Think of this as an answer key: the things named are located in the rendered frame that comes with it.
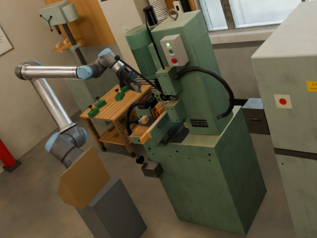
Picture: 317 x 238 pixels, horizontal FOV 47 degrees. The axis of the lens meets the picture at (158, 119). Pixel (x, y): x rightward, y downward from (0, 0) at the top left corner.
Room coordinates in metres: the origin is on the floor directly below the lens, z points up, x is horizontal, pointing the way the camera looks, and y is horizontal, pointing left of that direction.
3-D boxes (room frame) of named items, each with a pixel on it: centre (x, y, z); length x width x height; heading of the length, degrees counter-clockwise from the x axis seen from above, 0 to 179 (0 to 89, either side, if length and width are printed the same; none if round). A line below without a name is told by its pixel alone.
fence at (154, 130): (2.16, -0.13, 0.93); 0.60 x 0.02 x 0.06; 135
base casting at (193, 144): (2.10, -0.19, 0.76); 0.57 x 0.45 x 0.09; 45
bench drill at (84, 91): (4.53, 0.58, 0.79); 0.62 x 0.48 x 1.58; 38
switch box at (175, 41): (1.86, -0.23, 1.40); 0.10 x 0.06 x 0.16; 45
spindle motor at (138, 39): (2.19, -0.10, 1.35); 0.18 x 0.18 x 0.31
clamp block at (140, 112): (2.33, 0.03, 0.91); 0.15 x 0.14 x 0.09; 135
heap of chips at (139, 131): (2.08, 0.13, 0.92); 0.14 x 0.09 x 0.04; 45
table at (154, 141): (2.27, -0.03, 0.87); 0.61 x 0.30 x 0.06; 135
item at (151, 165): (2.10, 0.19, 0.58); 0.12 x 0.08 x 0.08; 45
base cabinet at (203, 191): (2.10, -0.19, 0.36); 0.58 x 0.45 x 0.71; 45
